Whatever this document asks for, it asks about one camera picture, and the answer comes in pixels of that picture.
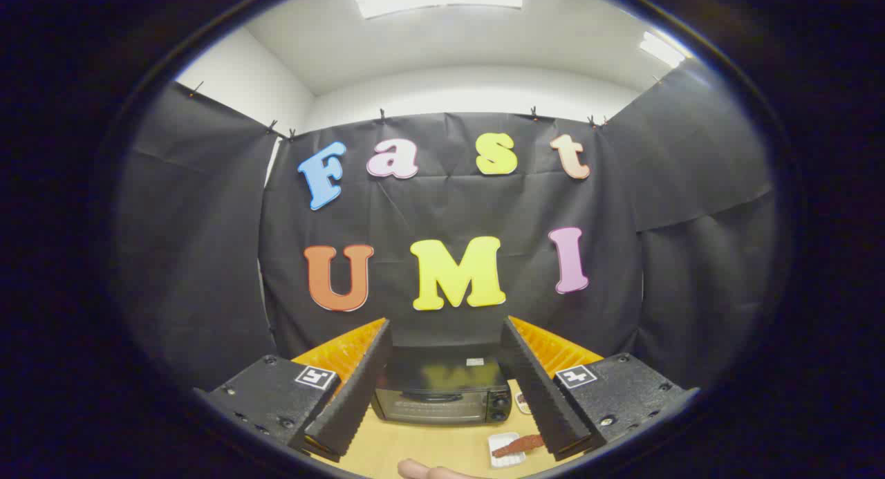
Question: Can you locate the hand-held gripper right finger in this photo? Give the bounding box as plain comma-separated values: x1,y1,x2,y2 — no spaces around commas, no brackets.
499,315,700,462

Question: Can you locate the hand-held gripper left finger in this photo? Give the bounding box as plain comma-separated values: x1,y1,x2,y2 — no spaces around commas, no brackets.
194,317,394,463

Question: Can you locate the reddish-brown meat slice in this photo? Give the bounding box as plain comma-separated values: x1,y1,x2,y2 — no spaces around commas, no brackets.
492,433,547,460

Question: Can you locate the black toaster oven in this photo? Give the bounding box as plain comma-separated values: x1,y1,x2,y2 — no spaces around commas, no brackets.
371,346,514,426

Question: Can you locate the small white rectangular tray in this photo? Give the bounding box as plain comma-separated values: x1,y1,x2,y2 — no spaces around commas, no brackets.
487,432,534,469

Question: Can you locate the small ceiling light panel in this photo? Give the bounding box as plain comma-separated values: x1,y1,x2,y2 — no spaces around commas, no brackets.
637,30,687,69

